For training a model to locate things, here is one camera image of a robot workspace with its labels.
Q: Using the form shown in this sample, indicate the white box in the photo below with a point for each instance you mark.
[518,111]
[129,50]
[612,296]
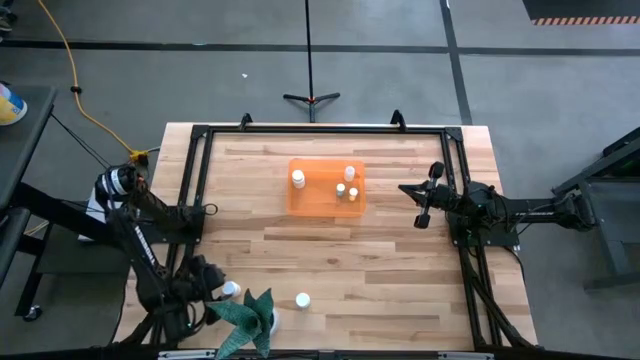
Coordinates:
[97,210]

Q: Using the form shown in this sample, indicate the black side table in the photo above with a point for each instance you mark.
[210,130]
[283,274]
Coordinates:
[20,145]

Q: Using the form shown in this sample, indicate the person's shoe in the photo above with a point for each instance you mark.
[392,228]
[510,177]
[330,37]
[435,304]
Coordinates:
[6,20]

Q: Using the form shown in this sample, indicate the black wheeled stand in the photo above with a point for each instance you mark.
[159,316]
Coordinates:
[50,215]

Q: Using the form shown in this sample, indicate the black aluminium table frame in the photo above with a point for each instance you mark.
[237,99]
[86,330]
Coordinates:
[325,130]

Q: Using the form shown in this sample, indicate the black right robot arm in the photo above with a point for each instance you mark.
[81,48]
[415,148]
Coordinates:
[530,206]

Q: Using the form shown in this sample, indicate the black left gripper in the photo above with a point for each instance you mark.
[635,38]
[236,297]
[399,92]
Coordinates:
[206,276]

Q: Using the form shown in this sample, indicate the black metal stand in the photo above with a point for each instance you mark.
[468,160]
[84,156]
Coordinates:
[607,200]

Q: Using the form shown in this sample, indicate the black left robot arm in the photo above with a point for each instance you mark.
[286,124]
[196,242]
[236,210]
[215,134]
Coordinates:
[145,245]

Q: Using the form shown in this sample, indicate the orange plastic basket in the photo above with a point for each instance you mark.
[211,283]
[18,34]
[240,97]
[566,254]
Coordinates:
[320,200]

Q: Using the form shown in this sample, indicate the wide white pill bottle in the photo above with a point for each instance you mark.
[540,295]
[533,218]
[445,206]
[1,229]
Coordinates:
[298,178]

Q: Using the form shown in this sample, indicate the yellow blue white container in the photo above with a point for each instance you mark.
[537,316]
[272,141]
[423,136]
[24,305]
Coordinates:
[9,106]

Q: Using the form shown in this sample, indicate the tall translucent white pill bottle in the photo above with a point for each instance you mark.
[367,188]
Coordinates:
[349,173]

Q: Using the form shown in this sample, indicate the black mat hazard-striped edge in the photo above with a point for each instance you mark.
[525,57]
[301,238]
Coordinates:
[580,11]

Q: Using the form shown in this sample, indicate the black tripod stand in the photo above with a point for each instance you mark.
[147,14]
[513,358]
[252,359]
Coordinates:
[310,75]

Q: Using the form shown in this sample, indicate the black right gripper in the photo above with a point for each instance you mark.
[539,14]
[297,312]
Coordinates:
[447,199]

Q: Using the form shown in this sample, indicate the amber pill bottle white cap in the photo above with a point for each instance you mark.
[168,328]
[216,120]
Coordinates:
[353,193]

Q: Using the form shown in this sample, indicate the green textured leaf decoration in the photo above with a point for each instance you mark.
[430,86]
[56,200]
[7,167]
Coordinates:
[247,322]

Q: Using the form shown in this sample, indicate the small grey pill bottle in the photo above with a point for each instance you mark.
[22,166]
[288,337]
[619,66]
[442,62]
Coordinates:
[340,189]

